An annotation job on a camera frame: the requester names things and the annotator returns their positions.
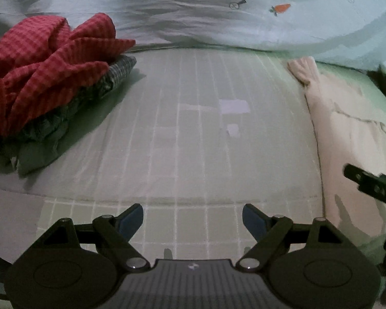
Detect grey-green garment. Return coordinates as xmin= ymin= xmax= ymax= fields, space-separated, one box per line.
xmin=0 ymin=103 xmax=72 ymax=176

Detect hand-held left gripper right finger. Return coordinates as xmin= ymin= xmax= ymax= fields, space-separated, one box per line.
xmin=235 ymin=203 xmax=343 ymax=272

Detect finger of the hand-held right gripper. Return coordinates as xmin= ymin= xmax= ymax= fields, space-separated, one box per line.
xmin=344 ymin=164 xmax=386 ymax=207

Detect pink garment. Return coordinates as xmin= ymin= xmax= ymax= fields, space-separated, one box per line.
xmin=287 ymin=56 xmax=386 ymax=264

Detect red checked garment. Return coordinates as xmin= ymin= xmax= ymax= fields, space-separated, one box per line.
xmin=0 ymin=13 xmax=136 ymax=139

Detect grey checked garment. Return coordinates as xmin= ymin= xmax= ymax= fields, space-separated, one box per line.
xmin=19 ymin=55 xmax=137 ymax=142

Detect pale green grid bed sheet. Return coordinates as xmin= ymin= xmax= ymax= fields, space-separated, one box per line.
xmin=0 ymin=48 xmax=386 ymax=309

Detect carrot print quilt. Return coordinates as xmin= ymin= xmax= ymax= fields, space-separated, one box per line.
xmin=0 ymin=0 xmax=386 ymax=71

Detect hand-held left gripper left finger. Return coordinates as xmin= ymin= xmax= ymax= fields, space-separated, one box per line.
xmin=43 ymin=203 xmax=150 ymax=272

